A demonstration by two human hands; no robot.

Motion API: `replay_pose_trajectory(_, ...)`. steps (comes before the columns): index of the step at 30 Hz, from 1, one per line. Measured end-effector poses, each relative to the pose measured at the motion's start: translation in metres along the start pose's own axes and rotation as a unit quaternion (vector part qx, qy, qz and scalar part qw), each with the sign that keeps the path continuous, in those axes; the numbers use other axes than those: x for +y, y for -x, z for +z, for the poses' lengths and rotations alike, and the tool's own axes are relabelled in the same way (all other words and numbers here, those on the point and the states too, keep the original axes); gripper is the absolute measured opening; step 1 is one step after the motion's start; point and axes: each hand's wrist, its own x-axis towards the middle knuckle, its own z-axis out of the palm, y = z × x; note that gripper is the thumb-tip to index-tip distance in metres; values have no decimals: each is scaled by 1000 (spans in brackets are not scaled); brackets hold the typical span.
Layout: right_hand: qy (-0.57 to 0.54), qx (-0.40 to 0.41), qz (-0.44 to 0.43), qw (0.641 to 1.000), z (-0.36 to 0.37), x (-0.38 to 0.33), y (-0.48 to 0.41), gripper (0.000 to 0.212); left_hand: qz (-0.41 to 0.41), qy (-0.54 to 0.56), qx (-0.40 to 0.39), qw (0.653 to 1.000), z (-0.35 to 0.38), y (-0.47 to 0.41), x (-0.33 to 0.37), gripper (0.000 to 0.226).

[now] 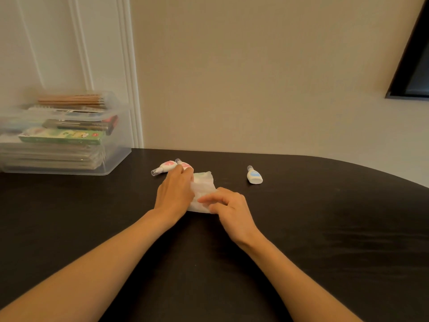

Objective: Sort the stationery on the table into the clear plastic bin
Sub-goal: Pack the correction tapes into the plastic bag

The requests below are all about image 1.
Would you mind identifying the green pencil box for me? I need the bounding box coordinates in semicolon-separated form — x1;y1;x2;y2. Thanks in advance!
18;126;107;146

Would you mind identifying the white blue correction tape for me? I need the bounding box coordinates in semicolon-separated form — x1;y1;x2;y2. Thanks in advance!
246;165;264;185

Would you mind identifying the black wall television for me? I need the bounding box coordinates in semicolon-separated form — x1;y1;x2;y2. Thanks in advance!
385;0;429;100

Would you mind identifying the person's right forearm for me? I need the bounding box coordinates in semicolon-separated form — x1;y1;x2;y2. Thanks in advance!
241;233;364;322

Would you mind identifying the person's left forearm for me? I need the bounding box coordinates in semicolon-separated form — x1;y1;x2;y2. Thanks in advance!
0;211;172;322

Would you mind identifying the bundle of wooden pencils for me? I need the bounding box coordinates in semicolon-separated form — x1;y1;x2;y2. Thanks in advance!
38;94;106;110

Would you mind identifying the person's left hand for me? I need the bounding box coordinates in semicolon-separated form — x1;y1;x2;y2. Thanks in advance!
153;164;196;222

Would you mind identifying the person's right hand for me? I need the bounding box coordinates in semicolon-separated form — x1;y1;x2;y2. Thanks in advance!
197;187;265;249

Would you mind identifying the clear plastic storage bin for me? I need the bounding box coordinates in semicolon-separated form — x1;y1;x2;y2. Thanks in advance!
0;91;133;177

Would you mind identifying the translucent plastic sheet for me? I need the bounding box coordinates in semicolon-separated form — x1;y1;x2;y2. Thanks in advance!
187;170;219;214

